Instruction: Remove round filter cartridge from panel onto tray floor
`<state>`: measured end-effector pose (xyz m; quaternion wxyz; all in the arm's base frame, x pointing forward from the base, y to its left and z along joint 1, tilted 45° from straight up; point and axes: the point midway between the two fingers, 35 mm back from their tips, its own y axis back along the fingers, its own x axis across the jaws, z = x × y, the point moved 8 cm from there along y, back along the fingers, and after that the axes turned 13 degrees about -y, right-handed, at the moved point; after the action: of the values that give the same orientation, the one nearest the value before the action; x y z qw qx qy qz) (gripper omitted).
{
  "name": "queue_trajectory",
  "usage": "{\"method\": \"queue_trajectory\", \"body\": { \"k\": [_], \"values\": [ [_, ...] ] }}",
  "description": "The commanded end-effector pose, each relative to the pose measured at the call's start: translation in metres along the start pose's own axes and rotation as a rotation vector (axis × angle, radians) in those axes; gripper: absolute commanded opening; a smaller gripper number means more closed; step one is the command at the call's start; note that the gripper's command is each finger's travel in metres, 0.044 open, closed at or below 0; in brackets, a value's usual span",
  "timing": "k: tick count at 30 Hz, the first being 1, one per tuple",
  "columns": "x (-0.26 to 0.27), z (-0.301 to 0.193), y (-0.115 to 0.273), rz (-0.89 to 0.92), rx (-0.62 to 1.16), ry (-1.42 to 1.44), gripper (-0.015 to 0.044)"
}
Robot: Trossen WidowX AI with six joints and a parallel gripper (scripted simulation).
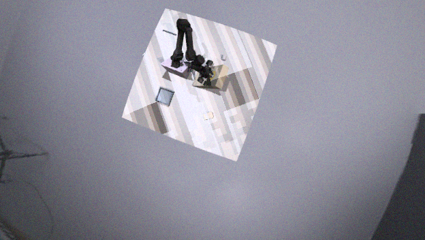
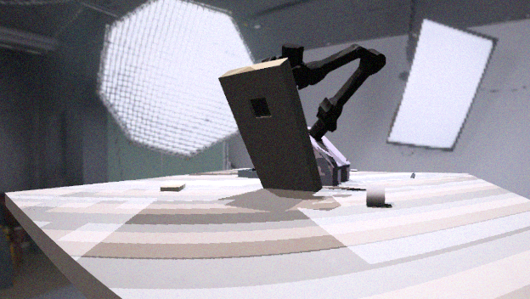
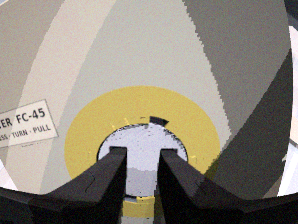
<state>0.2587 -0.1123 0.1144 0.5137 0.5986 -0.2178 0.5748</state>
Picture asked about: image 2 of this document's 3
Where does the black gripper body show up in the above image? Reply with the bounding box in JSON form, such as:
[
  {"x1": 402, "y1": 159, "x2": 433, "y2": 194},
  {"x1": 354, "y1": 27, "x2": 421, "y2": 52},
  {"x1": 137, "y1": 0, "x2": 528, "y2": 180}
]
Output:
[{"x1": 292, "y1": 65, "x2": 309, "y2": 90}]

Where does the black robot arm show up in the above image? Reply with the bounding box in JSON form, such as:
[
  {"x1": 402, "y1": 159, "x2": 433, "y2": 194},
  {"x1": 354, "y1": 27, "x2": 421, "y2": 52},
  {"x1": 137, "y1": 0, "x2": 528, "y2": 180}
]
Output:
[{"x1": 262, "y1": 43, "x2": 386, "y2": 141}]

